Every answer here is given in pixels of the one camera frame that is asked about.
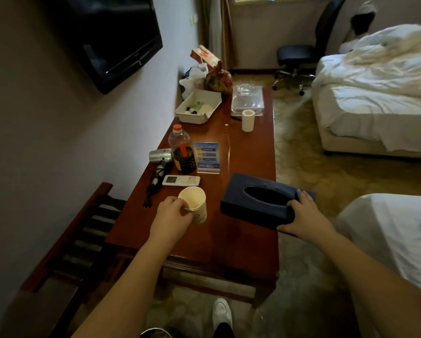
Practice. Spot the round waste bin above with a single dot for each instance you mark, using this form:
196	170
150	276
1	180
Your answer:
156	333

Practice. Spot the person's right forearm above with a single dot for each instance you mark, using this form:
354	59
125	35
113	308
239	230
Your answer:
376	281

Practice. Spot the person's left forearm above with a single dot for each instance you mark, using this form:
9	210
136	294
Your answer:
124	292

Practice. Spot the person's left hand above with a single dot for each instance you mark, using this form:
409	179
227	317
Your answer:
170	218

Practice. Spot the wooden desk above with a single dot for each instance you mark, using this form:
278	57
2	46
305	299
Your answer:
214	193

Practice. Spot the plastic bottle with dark liquid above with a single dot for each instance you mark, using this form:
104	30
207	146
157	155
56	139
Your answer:
182	151

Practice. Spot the black office chair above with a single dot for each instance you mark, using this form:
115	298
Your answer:
302	49

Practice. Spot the white plastic bag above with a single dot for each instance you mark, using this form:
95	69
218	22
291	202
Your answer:
193	80

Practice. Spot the person's left thumb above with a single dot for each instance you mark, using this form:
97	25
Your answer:
183	204

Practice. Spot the person's right hand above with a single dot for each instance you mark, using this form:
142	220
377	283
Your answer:
307	221

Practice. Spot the colourful snack bag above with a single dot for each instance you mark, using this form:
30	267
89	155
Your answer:
218	80

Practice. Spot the white toiletries tray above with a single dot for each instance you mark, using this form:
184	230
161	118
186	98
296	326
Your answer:
198	106

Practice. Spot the silver black hair dryer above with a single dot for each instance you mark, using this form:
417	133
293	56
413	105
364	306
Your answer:
157	172

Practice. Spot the red and white paper box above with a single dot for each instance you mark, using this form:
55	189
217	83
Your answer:
205	56

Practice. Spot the black wall television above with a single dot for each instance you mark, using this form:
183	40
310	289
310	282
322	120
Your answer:
115	38

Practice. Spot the white remote control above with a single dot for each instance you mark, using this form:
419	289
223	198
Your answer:
181	180

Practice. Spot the white paper cup with lid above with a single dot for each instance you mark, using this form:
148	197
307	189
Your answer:
248	120

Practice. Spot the dark blue tissue box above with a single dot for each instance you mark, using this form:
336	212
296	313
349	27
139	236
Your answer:
258	200

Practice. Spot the clear acrylic tray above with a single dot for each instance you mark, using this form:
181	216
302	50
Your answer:
247	100

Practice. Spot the person's white shoe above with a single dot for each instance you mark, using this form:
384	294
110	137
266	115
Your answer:
221	313

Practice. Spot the beige curtain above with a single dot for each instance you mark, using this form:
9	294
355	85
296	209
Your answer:
219	28

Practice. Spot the wooden luggage rack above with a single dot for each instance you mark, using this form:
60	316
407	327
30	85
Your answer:
73	242

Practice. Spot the bed with white sheet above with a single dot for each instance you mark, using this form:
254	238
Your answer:
393	239

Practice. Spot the person's right thumb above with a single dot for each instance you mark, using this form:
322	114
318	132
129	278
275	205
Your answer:
291	206

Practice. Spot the bed with white duvet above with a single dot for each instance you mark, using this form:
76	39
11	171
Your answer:
376	94

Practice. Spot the blue acrylic sign stand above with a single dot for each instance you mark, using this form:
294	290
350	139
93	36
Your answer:
206	157

